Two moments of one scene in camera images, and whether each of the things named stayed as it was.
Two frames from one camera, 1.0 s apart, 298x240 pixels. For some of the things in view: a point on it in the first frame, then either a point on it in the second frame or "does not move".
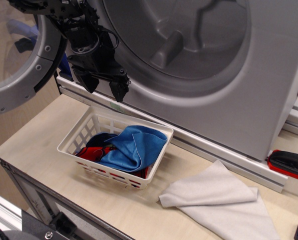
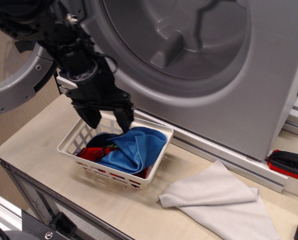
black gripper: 93,52 to 91,89
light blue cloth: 133,149 does not move
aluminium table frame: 39,201 does not move
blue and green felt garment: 98,140 does not move
